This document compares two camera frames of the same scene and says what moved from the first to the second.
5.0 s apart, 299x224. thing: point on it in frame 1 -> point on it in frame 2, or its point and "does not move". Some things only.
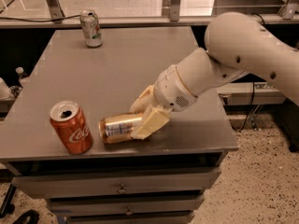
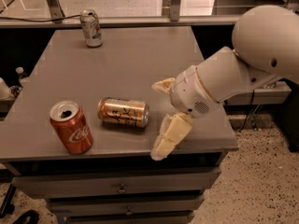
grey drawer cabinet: x=50 y=138 does not move
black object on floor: x=31 y=217 does not move
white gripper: x=170 y=89 -> x=188 y=92
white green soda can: x=92 y=28 does not move
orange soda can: x=116 y=128 -> x=124 y=111
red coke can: x=71 y=126 does not move
